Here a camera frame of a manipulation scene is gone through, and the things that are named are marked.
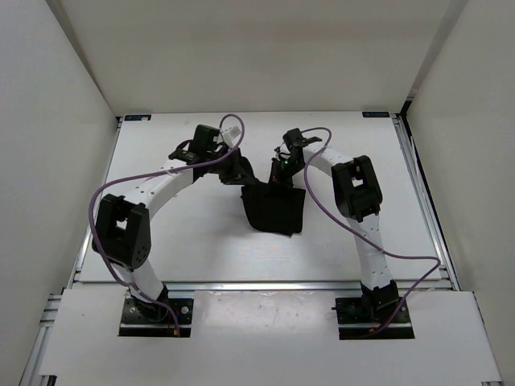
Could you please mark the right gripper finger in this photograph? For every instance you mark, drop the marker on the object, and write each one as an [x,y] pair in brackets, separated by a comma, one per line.
[287,180]
[276,172]

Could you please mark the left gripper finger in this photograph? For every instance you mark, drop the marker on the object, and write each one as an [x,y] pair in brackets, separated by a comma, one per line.
[230,176]
[246,174]

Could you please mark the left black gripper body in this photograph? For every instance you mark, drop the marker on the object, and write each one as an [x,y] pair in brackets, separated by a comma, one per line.
[232,162]

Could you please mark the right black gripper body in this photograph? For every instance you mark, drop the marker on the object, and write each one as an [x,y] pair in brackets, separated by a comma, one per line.
[290,167]

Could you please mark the black skirt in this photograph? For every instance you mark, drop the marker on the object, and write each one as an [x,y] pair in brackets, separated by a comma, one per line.
[274,208]

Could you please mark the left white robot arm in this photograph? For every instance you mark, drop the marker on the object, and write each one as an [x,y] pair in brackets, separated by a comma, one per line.
[121,226]

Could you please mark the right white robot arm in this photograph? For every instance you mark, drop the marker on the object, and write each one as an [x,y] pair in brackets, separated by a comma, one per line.
[358,198]

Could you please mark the right blue corner label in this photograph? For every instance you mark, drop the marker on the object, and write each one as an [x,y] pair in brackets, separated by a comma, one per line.
[375,114]

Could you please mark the blue corner label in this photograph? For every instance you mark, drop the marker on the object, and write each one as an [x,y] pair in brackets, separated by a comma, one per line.
[137,117]
[375,114]

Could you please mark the left blue corner label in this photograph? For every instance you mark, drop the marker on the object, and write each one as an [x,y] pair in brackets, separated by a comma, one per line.
[137,117]

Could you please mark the front white cover panel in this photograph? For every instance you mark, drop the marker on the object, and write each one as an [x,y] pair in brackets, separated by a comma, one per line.
[283,338]

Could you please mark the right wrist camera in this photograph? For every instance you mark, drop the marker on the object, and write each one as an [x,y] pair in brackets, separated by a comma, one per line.
[293,143]

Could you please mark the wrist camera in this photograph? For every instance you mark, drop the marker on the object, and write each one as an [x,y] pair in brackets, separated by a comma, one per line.
[208,144]
[293,143]

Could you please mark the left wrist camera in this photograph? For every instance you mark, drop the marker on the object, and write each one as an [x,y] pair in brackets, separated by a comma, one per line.
[208,144]

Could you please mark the right aluminium frame rail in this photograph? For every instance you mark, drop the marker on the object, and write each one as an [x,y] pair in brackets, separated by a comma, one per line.
[425,200]

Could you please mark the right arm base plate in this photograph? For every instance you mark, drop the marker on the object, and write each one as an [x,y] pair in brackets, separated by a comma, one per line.
[355,322]

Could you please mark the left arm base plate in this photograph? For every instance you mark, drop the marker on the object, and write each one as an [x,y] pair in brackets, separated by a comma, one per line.
[134,323]

